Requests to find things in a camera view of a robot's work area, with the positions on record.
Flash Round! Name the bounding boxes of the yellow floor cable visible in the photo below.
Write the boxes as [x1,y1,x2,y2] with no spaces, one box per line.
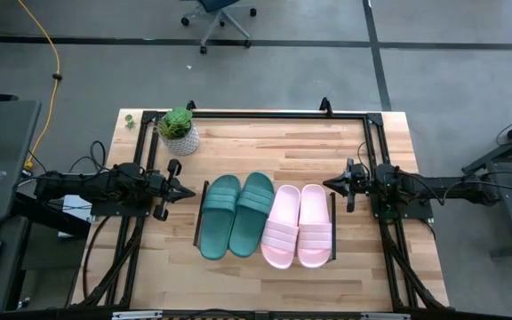
[15,0,62,172]

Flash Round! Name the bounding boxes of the black desk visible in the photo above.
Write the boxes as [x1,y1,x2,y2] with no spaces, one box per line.
[0,92,92,315]

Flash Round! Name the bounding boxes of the pink rubber slide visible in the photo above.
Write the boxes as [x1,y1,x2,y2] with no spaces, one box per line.
[297,184,332,269]
[260,184,301,270]

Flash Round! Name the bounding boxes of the succulent in white patterned pot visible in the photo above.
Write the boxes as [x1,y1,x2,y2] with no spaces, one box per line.
[156,106,201,157]

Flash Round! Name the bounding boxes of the silver metal bracket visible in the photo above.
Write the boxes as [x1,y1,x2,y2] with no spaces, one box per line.
[111,310,164,320]
[360,312,412,320]

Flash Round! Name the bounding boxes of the wooden shelf with black legs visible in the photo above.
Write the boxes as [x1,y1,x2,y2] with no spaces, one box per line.
[192,180,338,263]

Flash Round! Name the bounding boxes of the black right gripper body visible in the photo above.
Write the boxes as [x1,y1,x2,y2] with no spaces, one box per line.
[345,157,373,214]

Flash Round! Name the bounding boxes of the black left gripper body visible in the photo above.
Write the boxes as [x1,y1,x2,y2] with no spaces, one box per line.
[150,158,184,222]

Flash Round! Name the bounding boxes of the green rubber slide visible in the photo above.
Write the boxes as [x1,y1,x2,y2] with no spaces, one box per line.
[228,172,276,259]
[198,174,243,261]

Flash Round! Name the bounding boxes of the black aluminium table frame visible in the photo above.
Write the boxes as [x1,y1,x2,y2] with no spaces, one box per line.
[72,96,449,312]

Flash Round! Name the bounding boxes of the office chair base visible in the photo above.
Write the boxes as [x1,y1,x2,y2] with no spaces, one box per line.
[180,0,258,55]

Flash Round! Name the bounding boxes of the black metal stand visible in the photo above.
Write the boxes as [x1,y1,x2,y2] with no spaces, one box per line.
[462,110,512,261]

